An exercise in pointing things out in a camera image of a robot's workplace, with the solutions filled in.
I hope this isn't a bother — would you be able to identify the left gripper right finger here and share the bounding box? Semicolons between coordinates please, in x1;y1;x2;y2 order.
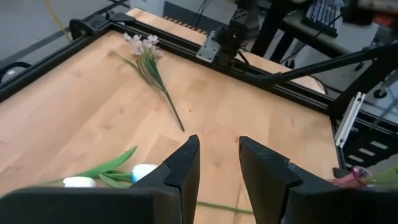
238;136;398;224

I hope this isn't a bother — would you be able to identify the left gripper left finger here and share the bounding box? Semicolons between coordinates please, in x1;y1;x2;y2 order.
0;134;201;224

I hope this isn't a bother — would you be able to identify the white artificial tulip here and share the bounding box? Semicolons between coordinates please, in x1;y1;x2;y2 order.
30;145;138;189
98;164;254;215

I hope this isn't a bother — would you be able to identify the pink artificial tulip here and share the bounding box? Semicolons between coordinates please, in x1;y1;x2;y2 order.
362;166;398;188

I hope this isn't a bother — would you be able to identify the white blossom sprig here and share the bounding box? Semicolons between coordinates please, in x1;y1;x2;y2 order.
113;32;186;132

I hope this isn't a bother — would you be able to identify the purple glass vase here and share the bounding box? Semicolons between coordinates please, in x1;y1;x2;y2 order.
329;166;373;189

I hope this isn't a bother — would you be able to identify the dark desk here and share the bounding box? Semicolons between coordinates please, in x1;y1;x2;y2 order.
250;0;379;63

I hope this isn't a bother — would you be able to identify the computer keyboard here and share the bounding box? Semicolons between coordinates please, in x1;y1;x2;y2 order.
302;0;343;38

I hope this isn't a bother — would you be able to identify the white aluminium bracket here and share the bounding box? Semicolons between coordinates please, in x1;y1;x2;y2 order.
335;91;367;149

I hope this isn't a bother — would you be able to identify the black frame strut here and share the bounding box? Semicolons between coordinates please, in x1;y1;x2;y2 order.
248;42;398;121

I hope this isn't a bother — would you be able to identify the silver mounting bracket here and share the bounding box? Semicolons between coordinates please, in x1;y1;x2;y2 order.
195;30;220;63

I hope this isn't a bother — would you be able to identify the black table frame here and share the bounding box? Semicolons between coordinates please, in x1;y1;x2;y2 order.
0;11;343;116

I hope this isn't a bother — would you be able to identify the black floor cable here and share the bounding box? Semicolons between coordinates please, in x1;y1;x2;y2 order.
0;61;32;85

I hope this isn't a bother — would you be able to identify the yellow hanging cable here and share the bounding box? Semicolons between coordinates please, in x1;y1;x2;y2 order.
43;0;72;43

